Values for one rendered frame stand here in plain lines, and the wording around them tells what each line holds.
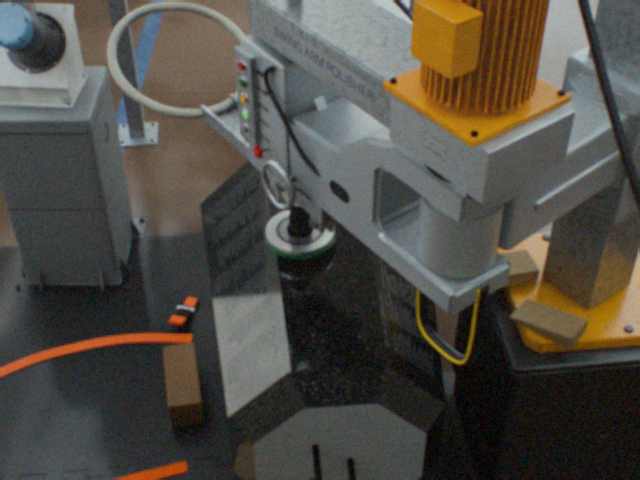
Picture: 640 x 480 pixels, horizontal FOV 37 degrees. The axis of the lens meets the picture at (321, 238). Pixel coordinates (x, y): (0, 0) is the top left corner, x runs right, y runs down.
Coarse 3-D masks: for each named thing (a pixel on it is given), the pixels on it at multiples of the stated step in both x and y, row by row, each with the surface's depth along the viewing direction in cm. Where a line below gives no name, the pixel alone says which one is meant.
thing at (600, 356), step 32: (512, 320) 289; (480, 352) 315; (512, 352) 279; (576, 352) 279; (608, 352) 279; (448, 384) 363; (480, 384) 319; (512, 384) 278; (544, 384) 279; (576, 384) 281; (608, 384) 283; (480, 416) 322; (512, 416) 288; (544, 416) 289; (576, 416) 291; (608, 416) 293; (480, 448) 323; (512, 448) 298; (544, 448) 300; (576, 448) 302; (608, 448) 304
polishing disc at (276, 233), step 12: (276, 216) 301; (288, 216) 301; (276, 228) 296; (324, 228) 296; (276, 240) 292; (288, 240) 292; (300, 240) 292; (312, 240) 292; (324, 240) 292; (288, 252) 288; (300, 252) 288; (312, 252) 289
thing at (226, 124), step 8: (232, 96) 309; (208, 112) 302; (224, 112) 309; (232, 112) 309; (208, 120) 304; (216, 120) 299; (224, 120) 306; (232, 120) 306; (216, 128) 302; (224, 128) 297; (232, 128) 303; (224, 136) 299; (232, 136) 294; (240, 136) 300; (232, 144) 297; (240, 144) 292; (248, 144) 289; (248, 152) 289; (296, 192) 274; (296, 200) 276; (304, 200) 272; (304, 208) 274; (328, 216) 265; (312, 224) 266; (328, 224) 266
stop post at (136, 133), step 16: (112, 0) 440; (112, 16) 446; (128, 32) 452; (128, 48) 457; (128, 64) 463; (128, 80) 468; (128, 96) 474; (128, 112) 480; (128, 128) 486; (144, 128) 490; (128, 144) 486; (144, 144) 487
